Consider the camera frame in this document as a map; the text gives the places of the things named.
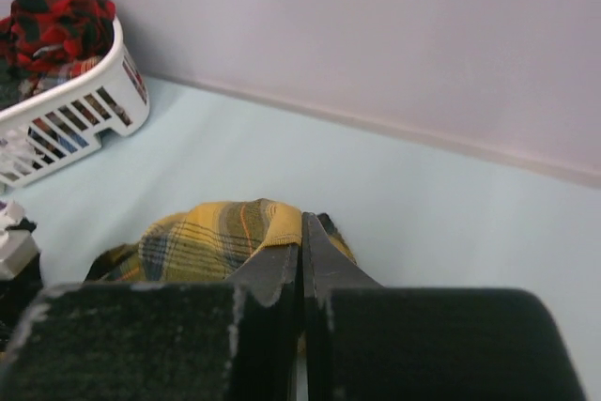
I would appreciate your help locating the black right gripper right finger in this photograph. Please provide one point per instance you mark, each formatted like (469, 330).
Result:
(366, 341)

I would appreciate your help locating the white plastic laundry basket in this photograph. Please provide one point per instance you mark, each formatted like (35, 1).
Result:
(60, 126)

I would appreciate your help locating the red tan plaid shirt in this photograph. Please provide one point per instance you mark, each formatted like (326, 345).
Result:
(40, 82)

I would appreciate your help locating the red black checkered shirt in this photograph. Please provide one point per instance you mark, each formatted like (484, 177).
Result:
(39, 35)

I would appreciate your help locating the yellow plaid long sleeve shirt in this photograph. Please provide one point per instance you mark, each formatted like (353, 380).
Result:
(205, 244)

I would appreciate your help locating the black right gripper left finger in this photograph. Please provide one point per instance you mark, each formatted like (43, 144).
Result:
(233, 340)

